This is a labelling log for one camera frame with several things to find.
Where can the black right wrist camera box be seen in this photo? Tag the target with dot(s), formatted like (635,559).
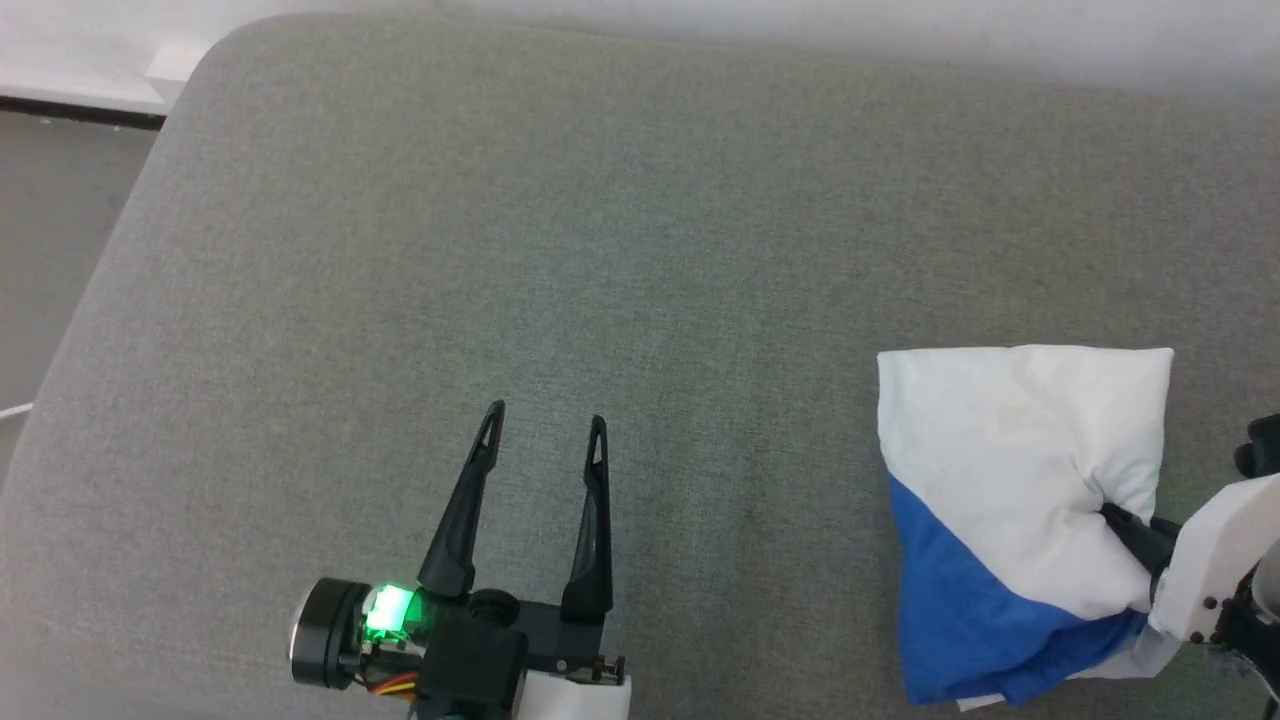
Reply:
(1262,450)

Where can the white and blue t-shirt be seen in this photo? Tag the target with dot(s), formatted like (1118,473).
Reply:
(1000,450)

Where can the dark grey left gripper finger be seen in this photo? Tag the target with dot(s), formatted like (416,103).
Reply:
(593,560)
(455,530)

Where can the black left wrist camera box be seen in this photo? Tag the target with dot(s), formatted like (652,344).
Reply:
(470,665)

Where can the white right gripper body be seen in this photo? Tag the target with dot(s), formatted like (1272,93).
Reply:
(1215,550)

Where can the white wall baseboard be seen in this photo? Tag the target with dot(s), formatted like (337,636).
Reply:
(80,95)

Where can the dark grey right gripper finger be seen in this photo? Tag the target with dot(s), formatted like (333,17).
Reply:
(1150,545)

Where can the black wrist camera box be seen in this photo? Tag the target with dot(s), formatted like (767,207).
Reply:
(470,665)
(1262,450)

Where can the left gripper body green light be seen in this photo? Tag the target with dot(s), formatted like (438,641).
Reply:
(325,635)

